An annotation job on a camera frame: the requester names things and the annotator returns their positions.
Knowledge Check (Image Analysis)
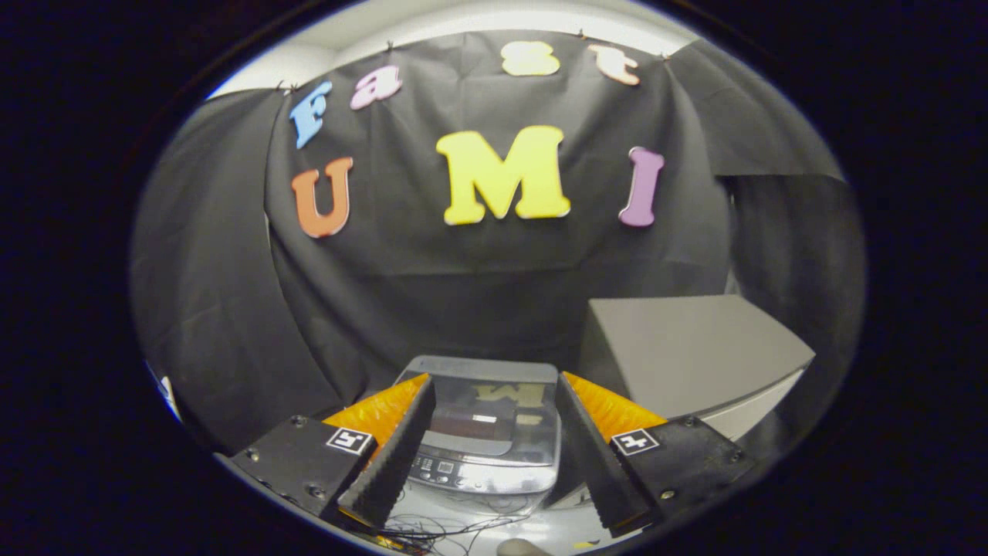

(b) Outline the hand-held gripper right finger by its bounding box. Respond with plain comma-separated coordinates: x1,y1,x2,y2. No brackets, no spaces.
556,371,757,537

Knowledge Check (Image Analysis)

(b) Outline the beige cabinet with dark top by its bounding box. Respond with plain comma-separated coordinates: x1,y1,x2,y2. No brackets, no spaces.
552,294,817,510

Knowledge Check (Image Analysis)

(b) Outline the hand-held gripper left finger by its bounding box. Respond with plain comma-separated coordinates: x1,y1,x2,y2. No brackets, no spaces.
232,373,437,530

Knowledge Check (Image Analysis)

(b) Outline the grey washing machine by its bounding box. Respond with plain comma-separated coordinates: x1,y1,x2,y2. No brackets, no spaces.
390,355,564,514

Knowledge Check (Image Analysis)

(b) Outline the thin black cable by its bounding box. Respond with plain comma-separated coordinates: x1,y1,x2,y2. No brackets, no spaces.
382,494,541,553

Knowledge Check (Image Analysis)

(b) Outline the black backdrop cloth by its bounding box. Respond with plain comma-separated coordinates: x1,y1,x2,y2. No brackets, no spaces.
130,31,865,456

